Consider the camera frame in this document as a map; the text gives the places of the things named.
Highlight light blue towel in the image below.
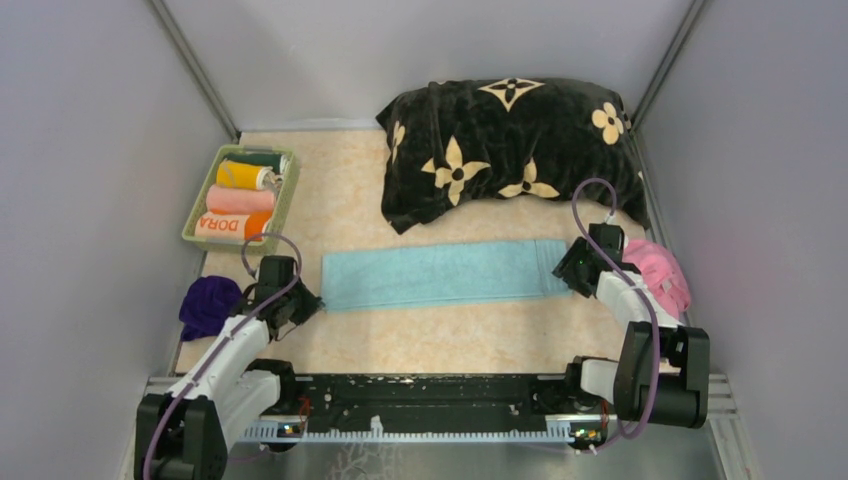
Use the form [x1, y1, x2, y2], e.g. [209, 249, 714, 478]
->
[321, 239, 571, 312]

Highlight black floral blanket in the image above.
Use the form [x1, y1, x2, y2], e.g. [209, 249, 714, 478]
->
[376, 77, 650, 233]

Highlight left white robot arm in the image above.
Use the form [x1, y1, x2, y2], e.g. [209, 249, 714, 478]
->
[133, 254, 323, 479]

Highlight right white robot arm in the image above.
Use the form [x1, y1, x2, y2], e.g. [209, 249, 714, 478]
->
[553, 223, 710, 429]

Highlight green plastic basket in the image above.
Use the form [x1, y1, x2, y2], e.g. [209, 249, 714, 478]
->
[181, 144, 300, 254]

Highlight orange DORA rolled towel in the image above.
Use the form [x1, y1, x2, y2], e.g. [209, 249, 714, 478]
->
[194, 211, 272, 241]

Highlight purple towel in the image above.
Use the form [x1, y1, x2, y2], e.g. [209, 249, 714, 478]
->
[178, 275, 242, 342]

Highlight pink rolled towel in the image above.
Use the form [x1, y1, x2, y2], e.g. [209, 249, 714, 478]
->
[205, 185, 276, 215]

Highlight yellow rolled towel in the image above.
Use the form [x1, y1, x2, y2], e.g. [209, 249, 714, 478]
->
[215, 160, 276, 191]

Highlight dark green rolled towel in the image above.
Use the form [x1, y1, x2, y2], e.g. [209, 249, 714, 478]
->
[224, 152, 289, 175]

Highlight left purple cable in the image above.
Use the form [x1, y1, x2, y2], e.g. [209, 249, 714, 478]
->
[140, 231, 304, 480]

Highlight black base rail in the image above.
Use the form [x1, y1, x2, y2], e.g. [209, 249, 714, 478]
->
[243, 374, 616, 444]

